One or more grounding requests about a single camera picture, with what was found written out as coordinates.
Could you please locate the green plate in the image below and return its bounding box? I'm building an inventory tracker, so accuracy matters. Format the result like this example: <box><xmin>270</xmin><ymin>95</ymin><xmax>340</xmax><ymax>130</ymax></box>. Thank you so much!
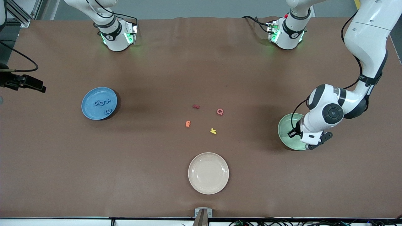
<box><xmin>277</xmin><ymin>113</ymin><xmax>310</xmax><ymax>151</ymax></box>

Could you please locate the blue plate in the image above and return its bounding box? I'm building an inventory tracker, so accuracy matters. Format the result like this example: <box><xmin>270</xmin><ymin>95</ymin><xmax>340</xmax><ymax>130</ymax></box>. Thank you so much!
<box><xmin>81</xmin><ymin>87</ymin><xmax>118</xmax><ymax>121</ymax></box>

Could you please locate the brown table cover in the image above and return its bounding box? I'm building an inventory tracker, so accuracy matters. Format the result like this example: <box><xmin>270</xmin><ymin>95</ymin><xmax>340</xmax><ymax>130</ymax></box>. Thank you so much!
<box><xmin>0</xmin><ymin>16</ymin><xmax>402</xmax><ymax>219</ymax></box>

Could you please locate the beige plate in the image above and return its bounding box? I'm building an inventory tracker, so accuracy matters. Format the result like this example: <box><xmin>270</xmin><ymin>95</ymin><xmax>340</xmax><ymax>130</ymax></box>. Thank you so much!
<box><xmin>188</xmin><ymin>152</ymin><xmax>230</xmax><ymax>195</ymax></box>

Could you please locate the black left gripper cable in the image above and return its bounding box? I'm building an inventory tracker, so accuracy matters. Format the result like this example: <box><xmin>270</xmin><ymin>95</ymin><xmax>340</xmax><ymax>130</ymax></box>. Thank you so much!
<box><xmin>291</xmin><ymin>98</ymin><xmax>311</xmax><ymax>132</ymax></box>

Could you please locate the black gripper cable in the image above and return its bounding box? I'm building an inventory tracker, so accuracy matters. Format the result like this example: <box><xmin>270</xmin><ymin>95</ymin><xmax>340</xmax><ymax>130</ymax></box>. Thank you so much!
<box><xmin>0</xmin><ymin>41</ymin><xmax>39</xmax><ymax>73</ymax></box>
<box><xmin>291</xmin><ymin>98</ymin><xmax>311</xmax><ymax>132</ymax></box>

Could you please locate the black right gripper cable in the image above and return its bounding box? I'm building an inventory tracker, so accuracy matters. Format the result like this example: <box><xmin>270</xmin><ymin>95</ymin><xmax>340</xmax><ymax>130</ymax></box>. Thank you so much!
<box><xmin>0</xmin><ymin>41</ymin><xmax>39</xmax><ymax>73</ymax></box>

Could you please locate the aluminium frame profile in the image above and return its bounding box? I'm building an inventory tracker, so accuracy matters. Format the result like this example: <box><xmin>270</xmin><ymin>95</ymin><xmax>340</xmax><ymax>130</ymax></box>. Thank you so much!
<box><xmin>6</xmin><ymin>0</ymin><xmax>43</xmax><ymax>28</ymax></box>

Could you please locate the black right base cable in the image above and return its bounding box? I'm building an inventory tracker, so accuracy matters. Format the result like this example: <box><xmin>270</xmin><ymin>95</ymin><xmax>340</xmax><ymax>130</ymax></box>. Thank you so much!
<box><xmin>93</xmin><ymin>0</ymin><xmax>139</xmax><ymax>29</ymax></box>

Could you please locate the black base cable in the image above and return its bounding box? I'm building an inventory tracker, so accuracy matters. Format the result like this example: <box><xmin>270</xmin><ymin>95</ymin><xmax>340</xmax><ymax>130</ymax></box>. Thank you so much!
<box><xmin>242</xmin><ymin>15</ymin><xmax>271</xmax><ymax>34</ymax></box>
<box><xmin>93</xmin><ymin>0</ymin><xmax>139</xmax><ymax>29</ymax></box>

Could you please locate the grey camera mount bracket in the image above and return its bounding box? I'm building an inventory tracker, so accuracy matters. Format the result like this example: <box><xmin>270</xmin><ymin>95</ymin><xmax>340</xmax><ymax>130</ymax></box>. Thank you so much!
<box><xmin>193</xmin><ymin>208</ymin><xmax>213</xmax><ymax>226</ymax></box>

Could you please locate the black left base cable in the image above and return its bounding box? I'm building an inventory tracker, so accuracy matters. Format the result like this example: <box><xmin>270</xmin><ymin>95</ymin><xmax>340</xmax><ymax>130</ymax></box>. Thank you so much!
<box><xmin>242</xmin><ymin>15</ymin><xmax>271</xmax><ymax>34</ymax></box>

